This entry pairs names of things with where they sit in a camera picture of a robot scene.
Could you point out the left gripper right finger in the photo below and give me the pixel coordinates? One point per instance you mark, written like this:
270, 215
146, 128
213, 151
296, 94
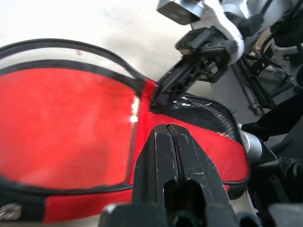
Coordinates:
196, 170

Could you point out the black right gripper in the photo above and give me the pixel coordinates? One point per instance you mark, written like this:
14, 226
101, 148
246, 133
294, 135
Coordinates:
203, 54

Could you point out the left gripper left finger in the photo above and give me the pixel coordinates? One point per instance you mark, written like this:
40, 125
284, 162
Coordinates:
154, 165

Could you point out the black paddle cover bag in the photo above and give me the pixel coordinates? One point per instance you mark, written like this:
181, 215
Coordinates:
189, 146

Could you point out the silver and black robot body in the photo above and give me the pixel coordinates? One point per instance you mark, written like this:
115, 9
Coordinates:
252, 144

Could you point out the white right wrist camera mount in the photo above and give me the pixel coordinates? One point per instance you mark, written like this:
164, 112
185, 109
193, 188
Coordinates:
225, 26

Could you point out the black table leg frame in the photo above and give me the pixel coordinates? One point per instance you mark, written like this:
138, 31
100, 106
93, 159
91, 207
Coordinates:
258, 85

